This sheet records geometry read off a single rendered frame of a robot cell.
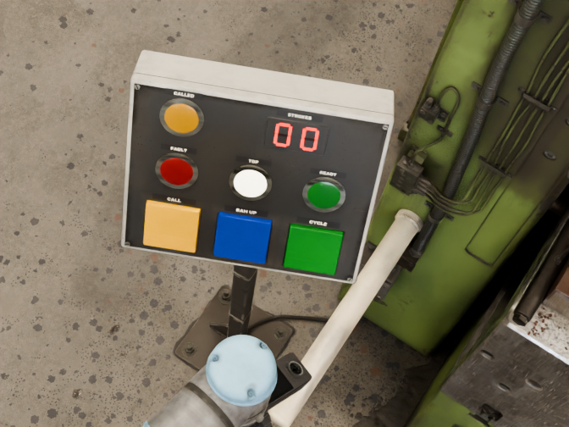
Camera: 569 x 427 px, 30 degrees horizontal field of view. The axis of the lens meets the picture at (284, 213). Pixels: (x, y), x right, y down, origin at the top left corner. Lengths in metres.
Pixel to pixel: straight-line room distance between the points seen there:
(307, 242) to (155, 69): 0.32
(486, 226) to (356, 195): 0.46
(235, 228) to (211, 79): 0.22
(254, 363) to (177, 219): 0.39
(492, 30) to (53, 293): 1.43
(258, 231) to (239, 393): 0.39
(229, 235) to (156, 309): 1.05
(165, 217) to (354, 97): 0.31
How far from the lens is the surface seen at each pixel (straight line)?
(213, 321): 2.48
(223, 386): 1.13
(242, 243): 1.48
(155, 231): 1.49
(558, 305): 1.61
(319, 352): 1.82
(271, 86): 1.39
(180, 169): 1.43
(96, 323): 2.50
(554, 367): 1.65
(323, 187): 1.42
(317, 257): 1.49
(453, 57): 1.50
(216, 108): 1.37
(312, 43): 2.82
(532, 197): 1.69
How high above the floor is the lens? 2.39
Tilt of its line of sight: 67 degrees down
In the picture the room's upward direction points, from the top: 12 degrees clockwise
